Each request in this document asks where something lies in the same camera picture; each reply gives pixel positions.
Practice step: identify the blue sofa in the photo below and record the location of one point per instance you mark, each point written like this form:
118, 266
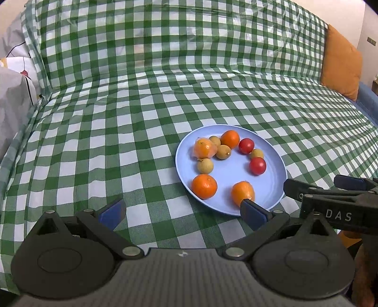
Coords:
367, 101

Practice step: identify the person's right forearm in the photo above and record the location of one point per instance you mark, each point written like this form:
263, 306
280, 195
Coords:
366, 274

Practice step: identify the red cherry tomato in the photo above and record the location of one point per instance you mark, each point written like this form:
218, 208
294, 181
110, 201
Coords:
257, 166
246, 145

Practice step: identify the orange tangerine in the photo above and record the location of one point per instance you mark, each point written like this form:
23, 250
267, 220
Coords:
204, 186
230, 139

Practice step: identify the wall socket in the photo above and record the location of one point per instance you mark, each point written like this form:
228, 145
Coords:
371, 41

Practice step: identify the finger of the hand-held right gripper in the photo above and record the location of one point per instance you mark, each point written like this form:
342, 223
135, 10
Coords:
296, 188
353, 182

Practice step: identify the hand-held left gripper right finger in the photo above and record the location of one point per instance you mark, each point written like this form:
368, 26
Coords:
254, 214

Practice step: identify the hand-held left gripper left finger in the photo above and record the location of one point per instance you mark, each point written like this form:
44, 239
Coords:
112, 214

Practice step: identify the grey patterned pillow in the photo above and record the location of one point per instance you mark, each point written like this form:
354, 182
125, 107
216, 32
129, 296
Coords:
13, 38

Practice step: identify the orange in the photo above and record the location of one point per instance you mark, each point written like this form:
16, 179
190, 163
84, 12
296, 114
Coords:
203, 148
242, 193

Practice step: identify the white printed pillow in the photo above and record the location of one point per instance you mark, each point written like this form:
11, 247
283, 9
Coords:
14, 65

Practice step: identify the green checkered cloth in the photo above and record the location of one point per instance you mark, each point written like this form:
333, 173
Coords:
147, 88

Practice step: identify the orange pillow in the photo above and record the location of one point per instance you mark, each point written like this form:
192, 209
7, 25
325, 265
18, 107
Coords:
341, 66

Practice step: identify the light blue plate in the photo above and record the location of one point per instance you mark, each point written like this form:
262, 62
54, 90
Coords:
230, 174

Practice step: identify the grey bedding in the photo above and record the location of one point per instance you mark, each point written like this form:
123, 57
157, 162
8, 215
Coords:
11, 103

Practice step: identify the yellow longan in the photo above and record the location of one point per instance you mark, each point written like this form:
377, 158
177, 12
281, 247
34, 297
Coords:
205, 166
214, 140
223, 151
257, 153

